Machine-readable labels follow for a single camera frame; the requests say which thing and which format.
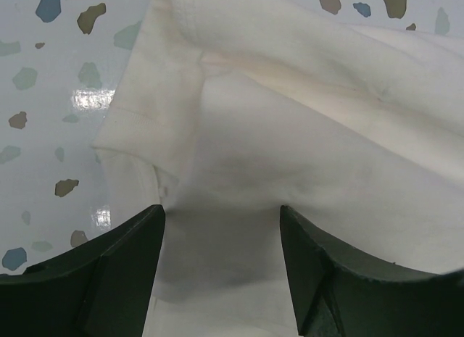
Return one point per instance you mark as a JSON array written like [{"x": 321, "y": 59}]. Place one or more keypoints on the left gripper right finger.
[{"x": 338, "y": 290}]

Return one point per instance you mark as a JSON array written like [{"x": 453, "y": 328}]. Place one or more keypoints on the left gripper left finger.
[{"x": 100, "y": 288}]

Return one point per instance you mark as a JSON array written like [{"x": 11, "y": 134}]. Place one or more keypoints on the white t shirt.
[{"x": 230, "y": 109}]

